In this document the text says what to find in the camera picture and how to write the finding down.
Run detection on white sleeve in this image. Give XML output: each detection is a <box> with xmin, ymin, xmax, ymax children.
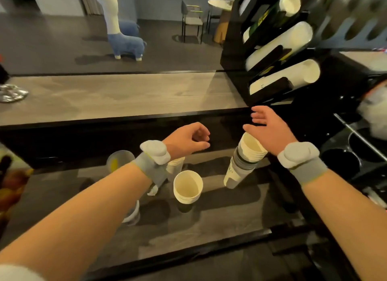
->
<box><xmin>0</xmin><ymin>264</ymin><xmax>46</xmax><ymax>281</ymax></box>

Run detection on black round cup holders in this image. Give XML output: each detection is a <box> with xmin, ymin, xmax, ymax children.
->
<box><xmin>320</xmin><ymin>121</ymin><xmax>387</xmax><ymax>183</ymax></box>

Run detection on person's left forearm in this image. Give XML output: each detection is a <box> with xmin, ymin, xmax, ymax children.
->
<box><xmin>0</xmin><ymin>162</ymin><xmax>152</xmax><ymax>281</ymax></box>

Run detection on white fluffy cloth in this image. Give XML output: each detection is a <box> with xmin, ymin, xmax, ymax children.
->
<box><xmin>356</xmin><ymin>81</ymin><xmax>387</xmax><ymax>141</ymax></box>

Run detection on person's left hand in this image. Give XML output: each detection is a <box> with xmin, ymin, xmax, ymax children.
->
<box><xmin>163</xmin><ymin>122</ymin><xmax>211</xmax><ymax>161</ymax></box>

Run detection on grey metal frame chair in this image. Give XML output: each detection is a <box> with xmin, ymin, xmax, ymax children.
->
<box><xmin>180</xmin><ymin>0</ymin><xmax>205</xmax><ymax>44</ymax></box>

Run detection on person's right hand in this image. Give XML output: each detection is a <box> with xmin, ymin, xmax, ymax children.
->
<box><xmin>242</xmin><ymin>105</ymin><xmax>299</xmax><ymax>156</ymax></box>

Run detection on tall stack of paper cups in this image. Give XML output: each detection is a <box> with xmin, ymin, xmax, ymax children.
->
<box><xmin>223</xmin><ymin>132</ymin><xmax>268</xmax><ymax>189</ymax></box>

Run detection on grey wristband white tracker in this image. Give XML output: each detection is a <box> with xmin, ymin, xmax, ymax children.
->
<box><xmin>277</xmin><ymin>141</ymin><xmax>328</xmax><ymax>186</ymax></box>
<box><xmin>132</xmin><ymin>140</ymin><xmax>172</xmax><ymax>197</ymax></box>

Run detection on white and blue llama plush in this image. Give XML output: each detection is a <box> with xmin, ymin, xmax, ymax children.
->
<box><xmin>96</xmin><ymin>0</ymin><xmax>147</xmax><ymax>62</ymax></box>

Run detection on crumpled silver foil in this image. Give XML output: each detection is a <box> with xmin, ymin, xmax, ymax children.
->
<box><xmin>0</xmin><ymin>84</ymin><xmax>29</xmax><ymax>103</ymax></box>

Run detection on person's right forearm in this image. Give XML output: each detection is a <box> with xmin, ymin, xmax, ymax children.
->
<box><xmin>301</xmin><ymin>168</ymin><xmax>387</xmax><ymax>281</ymax></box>

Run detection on yellow and brown fruit pile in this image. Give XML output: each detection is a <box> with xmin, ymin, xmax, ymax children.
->
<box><xmin>0</xmin><ymin>155</ymin><xmax>34</xmax><ymax>227</ymax></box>

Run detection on short white paper cup stack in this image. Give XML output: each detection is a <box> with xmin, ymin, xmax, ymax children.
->
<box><xmin>173</xmin><ymin>170</ymin><xmax>204</xmax><ymax>213</ymax></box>

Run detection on round white table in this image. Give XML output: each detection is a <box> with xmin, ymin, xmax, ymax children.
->
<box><xmin>207</xmin><ymin>0</ymin><xmax>234</xmax><ymax>44</ymax></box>

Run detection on metal rod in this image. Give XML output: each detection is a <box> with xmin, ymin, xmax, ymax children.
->
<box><xmin>333</xmin><ymin>113</ymin><xmax>387</xmax><ymax>164</ymax></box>

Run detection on clear plastic cup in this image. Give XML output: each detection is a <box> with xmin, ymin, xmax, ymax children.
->
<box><xmin>122</xmin><ymin>200</ymin><xmax>141</xmax><ymax>227</ymax></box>
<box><xmin>106</xmin><ymin>150</ymin><xmax>136</xmax><ymax>173</ymax></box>

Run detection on black cup dispenser rack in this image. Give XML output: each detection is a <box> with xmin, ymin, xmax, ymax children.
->
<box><xmin>220</xmin><ymin>0</ymin><xmax>325</xmax><ymax>106</ymax></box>

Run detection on green sleeved cup stack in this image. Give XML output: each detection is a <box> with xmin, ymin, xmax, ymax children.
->
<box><xmin>243</xmin><ymin>0</ymin><xmax>302</xmax><ymax>44</ymax></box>

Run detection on wide white cup stack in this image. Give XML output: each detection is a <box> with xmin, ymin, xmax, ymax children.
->
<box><xmin>245</xmin><ymin>21</ymin><xmax>314</xmax><ymax>72</ymax></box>

